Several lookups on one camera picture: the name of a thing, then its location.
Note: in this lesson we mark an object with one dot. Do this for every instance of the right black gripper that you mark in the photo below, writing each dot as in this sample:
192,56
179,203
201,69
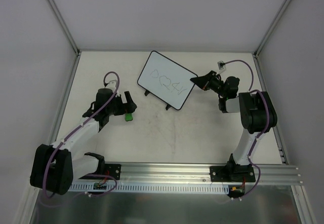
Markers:
209,81

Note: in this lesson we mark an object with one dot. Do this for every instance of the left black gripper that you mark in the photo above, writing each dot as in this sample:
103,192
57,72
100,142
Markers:
124,105

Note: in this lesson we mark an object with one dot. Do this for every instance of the green whiteboard eraser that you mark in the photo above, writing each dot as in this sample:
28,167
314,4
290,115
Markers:
128,117

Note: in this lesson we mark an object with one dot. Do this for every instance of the small black-framed whiteboard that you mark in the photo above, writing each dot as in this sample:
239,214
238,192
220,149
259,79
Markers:
166,79

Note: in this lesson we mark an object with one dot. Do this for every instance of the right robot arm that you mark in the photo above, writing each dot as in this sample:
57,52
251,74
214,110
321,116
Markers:
257,116

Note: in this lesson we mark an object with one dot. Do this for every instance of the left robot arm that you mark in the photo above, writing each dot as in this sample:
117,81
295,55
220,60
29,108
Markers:
57,165

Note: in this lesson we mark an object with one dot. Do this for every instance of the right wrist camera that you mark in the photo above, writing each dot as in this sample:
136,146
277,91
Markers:
221,67

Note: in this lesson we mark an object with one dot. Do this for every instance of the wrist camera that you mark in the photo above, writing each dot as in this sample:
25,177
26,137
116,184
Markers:
112,85
221,67

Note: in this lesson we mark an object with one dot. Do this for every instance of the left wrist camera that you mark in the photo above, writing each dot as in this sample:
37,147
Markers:
112,85

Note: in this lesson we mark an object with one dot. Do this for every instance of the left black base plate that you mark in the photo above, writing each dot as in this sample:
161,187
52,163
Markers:
113,170

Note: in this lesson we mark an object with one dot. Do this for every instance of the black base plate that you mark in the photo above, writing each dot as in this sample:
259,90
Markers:
113,170
232,174

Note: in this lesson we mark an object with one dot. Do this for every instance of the white slotted cable duct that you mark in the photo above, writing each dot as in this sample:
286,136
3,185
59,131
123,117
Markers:
217,189

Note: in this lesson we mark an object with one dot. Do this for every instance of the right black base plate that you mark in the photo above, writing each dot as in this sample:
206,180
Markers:
232,174

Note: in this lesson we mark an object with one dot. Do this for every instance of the aluminium mounting rail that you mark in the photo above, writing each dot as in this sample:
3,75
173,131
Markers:
199,173

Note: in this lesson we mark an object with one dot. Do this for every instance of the right aluminium frame post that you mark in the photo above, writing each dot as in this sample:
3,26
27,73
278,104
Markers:
274,23

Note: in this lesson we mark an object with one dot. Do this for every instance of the aluminium frame post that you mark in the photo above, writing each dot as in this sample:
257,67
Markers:
63,25
274,23

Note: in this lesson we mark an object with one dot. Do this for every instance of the left aluminium frame post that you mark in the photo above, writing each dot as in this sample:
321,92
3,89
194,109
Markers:
63,25

